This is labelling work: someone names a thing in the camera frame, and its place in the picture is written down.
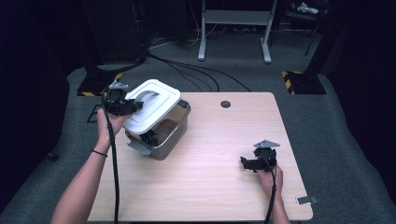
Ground black stand base yellow stripes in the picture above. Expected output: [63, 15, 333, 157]
[281, 70, 328, 95]
[77, 72, 124, 98]

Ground dark chair with clutter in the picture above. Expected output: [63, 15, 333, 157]
[279, 0, 325, 57]

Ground right hand-held gripper black cable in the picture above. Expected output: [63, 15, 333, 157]
[263, 155, 278, 224]

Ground white container lid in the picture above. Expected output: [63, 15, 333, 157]
[121, 78, 182, 135]

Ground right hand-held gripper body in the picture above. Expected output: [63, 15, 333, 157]
[252, 139, 281, 174]

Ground left hand-held gripper black cable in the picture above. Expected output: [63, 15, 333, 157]
[101, 88, 121, 224]

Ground dark equipment cabinet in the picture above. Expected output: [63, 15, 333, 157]
[78, 0, 149, 64]

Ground person's left hand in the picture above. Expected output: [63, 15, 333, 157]
[96, 107, 134, 149]

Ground white metal desk frame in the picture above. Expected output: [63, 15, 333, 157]
[197, 0, 278, 65]

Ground clear plastic storage container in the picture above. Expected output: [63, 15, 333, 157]
[125, 99, 191, 161]

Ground person's right hand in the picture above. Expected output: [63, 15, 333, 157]
[255, 164, 285, 201]

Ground hand-held gripper black cable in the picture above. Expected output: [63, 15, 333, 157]
[263, 155, 278, 224]
[101, 88, 121, 224]

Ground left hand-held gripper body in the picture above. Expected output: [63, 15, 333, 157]
[102, 79, 136, 117]

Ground black floor cables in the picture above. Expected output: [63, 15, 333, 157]
[148, 50, 252, 93]

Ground dark curtain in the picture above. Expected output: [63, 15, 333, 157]
[0, 0, 71, 214]
[317, 0, 396, 203]

